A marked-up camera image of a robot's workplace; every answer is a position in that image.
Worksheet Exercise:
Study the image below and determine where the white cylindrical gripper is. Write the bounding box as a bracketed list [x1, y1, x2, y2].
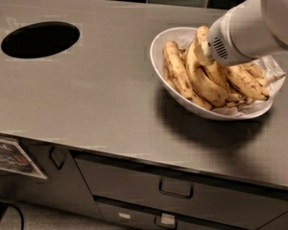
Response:
[194, 7, 263, 66]

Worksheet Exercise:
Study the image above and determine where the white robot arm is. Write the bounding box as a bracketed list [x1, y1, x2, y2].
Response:
[195, 0, 288, 66]

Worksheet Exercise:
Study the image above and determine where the large yellow middle banana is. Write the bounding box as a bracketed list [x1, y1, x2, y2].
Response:
[185, 42, 240, 107]

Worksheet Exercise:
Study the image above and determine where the white oval bowl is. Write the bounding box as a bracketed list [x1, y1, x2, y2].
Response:
[149, 26, 286, 122]

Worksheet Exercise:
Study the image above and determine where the upright yellow banana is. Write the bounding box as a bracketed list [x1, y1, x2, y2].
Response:
[195, 26, 229, 91]

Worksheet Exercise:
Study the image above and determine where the spotted banana far left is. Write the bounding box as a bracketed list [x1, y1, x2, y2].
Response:
[162, 41, 193, 100]

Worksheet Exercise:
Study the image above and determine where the brown spotted right banana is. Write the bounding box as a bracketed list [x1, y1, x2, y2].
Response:
[224, 65, 270, 101]

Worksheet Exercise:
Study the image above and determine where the dark brown rear banana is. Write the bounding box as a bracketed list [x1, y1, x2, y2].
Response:
[242, 62, 268, 86]

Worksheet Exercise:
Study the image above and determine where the white paper bowl liner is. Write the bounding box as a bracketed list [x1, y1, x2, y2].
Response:
[172, 27, 287, 118]

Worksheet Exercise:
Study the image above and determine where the upper grey drawer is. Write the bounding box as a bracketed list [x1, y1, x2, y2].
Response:
[74, 152, 288, 230]

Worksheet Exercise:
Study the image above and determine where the grey drawer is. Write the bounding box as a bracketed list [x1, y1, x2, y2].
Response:
[96, 197, 246, 230]
[74, 152, 288, 230]

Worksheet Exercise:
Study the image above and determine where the round black counter hole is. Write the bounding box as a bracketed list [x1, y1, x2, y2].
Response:
[1, 21, 81, 58]

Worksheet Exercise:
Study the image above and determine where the lower grey drawer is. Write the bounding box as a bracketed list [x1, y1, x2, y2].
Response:
[96, 197, 246, 230]

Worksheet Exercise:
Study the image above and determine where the grey cabinet door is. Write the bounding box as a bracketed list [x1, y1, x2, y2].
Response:
[0, 137, 101, 219]

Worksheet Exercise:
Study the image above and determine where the framed poster on cabinet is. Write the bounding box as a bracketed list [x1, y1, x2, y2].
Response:
[0, 137, 47, 179]

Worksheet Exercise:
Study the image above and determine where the black cable on floor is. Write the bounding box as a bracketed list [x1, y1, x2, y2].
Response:
[0, 200, 25, 230]

